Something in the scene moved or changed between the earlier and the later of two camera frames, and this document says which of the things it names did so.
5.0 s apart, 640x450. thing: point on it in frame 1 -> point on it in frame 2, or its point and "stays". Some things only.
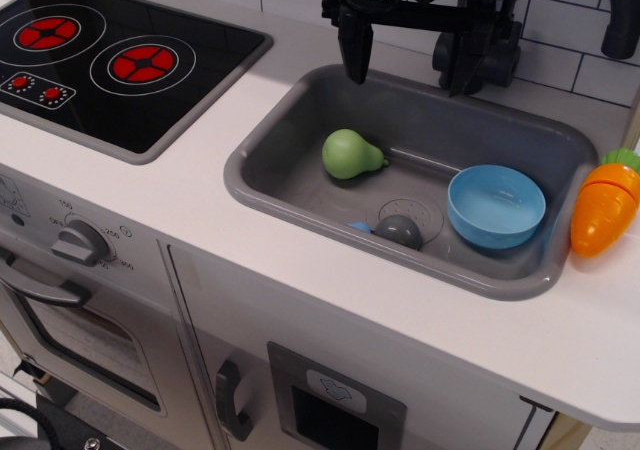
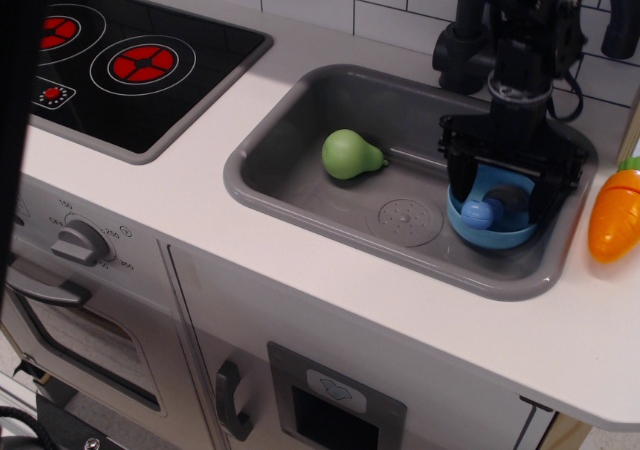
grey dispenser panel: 321,409 stays
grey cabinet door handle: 227,380 stays
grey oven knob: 82,242 stays
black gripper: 478,4 -> 517,133
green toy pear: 347,155 stays
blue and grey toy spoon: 397,228 -> 503,208
